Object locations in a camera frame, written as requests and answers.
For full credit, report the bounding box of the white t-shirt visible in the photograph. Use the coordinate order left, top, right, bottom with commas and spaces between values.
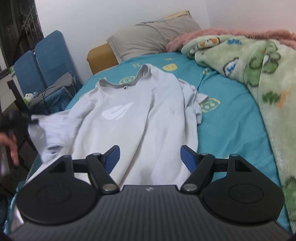
28, 64, 207, 186

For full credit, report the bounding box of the person's left hand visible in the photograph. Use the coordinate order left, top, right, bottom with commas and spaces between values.
0, 133, 19, 166

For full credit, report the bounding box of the small plush toy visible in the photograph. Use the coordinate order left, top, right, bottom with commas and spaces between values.
23, 92, 39, 106

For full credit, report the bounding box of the teal smiley bed sheet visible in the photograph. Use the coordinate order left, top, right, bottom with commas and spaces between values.
4, 51, 293, 235

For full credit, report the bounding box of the blue chair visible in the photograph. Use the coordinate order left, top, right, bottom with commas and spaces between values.
14, 30, 82, 115

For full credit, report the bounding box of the grey cloth on chair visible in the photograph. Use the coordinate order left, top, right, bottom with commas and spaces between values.
32, 72, 80, 104

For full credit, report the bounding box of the mustard yellow headboard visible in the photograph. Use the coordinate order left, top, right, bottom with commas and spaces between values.
87, 43, 118, 75

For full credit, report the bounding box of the green cartoon fleece blanket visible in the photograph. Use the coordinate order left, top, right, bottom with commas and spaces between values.
181, 35, 295, 232

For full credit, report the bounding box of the pink fluffy blanket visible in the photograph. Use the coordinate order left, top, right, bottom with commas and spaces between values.
166, 28, 296, 53

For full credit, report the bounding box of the grey pillow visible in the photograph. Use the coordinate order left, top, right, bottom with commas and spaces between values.
107, 11, 201, 63

